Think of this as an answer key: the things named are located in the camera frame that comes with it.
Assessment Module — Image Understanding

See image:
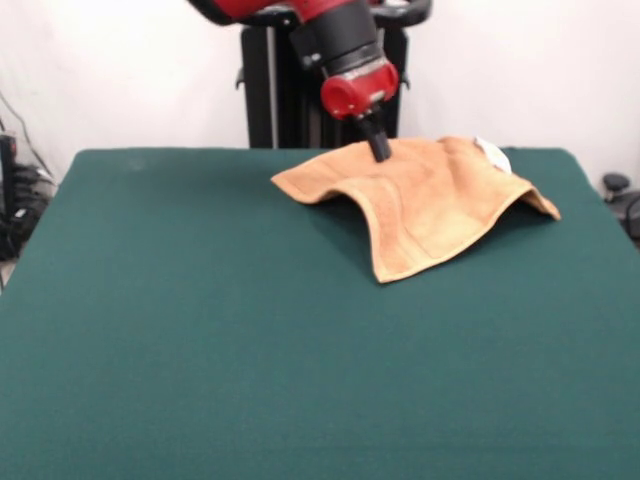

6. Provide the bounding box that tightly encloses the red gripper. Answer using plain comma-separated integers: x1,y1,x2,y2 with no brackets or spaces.
319,59,401,164

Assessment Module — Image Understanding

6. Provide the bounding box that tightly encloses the orange terry towel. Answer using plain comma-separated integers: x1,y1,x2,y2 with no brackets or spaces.
270,134,562,285

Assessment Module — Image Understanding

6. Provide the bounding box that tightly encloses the dark green table cloth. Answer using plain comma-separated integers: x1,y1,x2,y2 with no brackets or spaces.
0,146,640,480

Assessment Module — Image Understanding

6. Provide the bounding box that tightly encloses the black equipment box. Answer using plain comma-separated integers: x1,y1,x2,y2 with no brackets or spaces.
0,133,20,221

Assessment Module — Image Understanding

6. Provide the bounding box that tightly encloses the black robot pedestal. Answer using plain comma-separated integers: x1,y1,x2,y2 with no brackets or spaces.
234,0,434,150

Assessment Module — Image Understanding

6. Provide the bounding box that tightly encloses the black cable bundle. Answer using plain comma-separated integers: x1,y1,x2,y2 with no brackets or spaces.
0,163,57,262

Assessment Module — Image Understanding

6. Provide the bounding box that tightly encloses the grey wall cable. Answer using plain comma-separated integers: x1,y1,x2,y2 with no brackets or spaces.
0,92,56,181

